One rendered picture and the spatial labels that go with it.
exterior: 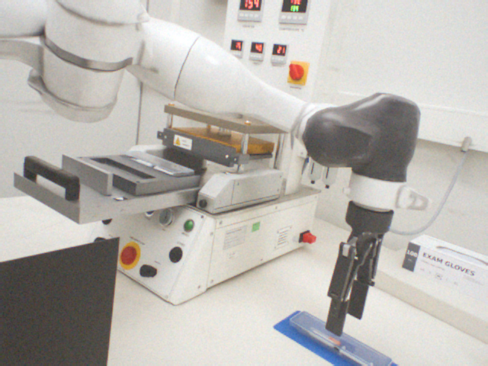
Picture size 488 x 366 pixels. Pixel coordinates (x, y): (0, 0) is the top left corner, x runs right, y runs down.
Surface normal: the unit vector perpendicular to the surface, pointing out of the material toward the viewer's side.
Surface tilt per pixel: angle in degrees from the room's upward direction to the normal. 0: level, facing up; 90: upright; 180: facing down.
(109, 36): 111
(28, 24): 99
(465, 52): 90
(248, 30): 90
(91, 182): 90
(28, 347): 90
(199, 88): 115
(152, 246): 65
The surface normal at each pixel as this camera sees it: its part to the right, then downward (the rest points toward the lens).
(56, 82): -0.39, 0.54
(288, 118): 0.03, 0.44
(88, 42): 0.18, 0.61
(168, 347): 0.15, -0.95
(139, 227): -0.49, -0.30
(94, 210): 0.77, 0.28
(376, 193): -0.25, 0.21
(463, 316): -0.72, 0.07
